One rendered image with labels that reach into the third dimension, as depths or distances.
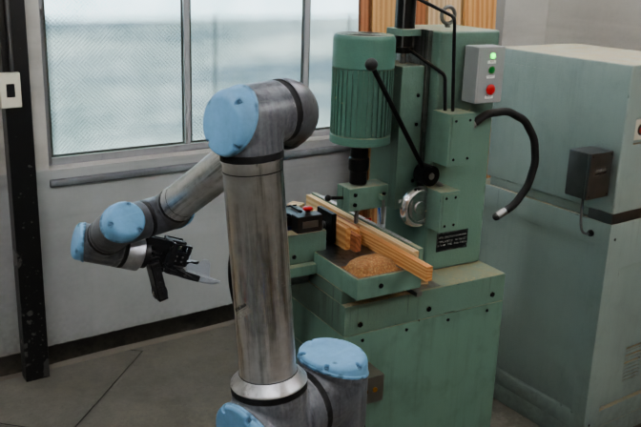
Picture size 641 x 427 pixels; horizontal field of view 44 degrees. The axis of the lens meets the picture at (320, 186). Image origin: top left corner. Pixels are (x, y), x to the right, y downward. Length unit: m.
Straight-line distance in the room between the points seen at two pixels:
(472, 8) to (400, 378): 2.34
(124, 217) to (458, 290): 1.04
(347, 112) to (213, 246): 1.67
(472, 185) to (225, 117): 1.22
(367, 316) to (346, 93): 0.62
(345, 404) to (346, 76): 0.93
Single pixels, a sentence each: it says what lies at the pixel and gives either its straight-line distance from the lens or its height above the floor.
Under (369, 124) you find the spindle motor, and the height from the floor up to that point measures 1.27.
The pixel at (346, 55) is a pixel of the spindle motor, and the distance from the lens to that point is 2.18.
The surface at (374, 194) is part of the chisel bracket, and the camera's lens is 2.33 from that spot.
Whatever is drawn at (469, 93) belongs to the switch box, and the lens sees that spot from 2.31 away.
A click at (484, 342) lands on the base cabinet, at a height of 0.58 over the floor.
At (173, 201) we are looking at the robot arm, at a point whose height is 1.16.
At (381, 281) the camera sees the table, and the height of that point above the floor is 0.88.
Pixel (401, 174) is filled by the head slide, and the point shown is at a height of 1.11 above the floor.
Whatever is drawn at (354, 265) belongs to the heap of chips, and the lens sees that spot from 2.12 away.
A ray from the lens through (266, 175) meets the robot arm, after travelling 1.39.
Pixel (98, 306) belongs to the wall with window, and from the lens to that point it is 3.60.
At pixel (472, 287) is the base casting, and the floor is 0.78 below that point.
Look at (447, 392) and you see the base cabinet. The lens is 2.53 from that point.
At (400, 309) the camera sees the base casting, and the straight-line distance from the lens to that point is 2.27.
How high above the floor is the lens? 1.69
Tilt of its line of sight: 16 degrees down
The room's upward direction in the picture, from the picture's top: 2 degrees clockwise
